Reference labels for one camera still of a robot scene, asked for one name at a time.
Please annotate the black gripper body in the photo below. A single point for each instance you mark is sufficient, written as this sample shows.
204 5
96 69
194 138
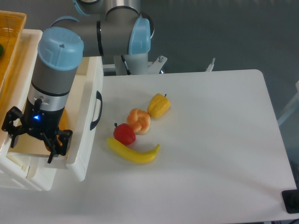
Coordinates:
34 121

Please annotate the long orange bread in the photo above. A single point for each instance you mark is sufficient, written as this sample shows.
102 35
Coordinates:
63 125

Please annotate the white drawer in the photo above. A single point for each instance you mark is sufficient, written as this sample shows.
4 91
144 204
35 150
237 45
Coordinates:
80 108

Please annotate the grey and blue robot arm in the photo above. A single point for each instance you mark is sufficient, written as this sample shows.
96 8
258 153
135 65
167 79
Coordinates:
60 51

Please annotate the white drawer cabinet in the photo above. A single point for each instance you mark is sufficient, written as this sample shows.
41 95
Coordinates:
22 167

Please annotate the knotted bread roll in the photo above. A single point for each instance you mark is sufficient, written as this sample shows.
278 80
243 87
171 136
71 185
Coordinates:
139 121

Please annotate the red bell pepper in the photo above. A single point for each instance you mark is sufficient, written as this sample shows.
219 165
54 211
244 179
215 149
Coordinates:
124 134

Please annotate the yellow banana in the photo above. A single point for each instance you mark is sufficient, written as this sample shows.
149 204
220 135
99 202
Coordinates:
130 154

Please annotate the green vegetable in basket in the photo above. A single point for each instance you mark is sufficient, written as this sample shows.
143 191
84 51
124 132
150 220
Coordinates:
1 50

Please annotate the yellow woven basket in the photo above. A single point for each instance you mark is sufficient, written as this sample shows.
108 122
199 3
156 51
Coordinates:
11 27

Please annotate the yellow bell pepper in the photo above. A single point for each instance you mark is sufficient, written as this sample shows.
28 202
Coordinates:
158 105

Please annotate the black device at table edge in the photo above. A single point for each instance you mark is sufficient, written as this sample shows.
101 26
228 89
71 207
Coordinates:
291 200

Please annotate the black drawer handle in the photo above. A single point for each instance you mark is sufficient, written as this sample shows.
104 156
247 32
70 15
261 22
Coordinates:
97 110

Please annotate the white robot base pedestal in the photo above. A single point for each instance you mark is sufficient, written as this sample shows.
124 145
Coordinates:
135 65

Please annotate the white frame at right edge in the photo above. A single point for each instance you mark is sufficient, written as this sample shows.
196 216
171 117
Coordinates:
290 107

